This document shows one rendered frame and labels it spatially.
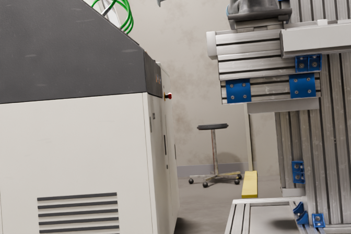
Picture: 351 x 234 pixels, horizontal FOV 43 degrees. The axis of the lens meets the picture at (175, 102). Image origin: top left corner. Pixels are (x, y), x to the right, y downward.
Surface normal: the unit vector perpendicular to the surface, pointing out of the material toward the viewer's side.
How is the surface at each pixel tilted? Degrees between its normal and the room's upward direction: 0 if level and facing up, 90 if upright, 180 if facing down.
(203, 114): 90
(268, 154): 90
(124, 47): 90
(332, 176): 90
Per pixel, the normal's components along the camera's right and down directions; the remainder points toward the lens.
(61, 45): -0.06, -0.02
